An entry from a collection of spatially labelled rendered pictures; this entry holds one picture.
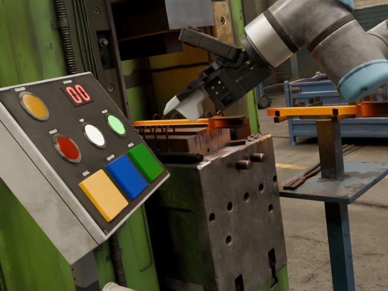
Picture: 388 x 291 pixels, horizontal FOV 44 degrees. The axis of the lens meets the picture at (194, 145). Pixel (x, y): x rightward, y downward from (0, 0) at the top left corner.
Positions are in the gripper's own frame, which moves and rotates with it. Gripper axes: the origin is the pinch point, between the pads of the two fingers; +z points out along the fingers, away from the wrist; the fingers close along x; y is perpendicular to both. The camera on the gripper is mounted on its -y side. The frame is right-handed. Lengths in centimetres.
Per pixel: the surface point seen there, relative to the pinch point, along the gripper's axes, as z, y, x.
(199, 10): -9, -18, 48
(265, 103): 108, 58, 766
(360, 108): -27, 33, 62
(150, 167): 10.3, 7.3, -0.4
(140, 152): 10.3, 3.7, -0.3
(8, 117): 11.4, -11.7, -26.8
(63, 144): 10.7, -4.4, -20.4
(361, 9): -118, 31, 877
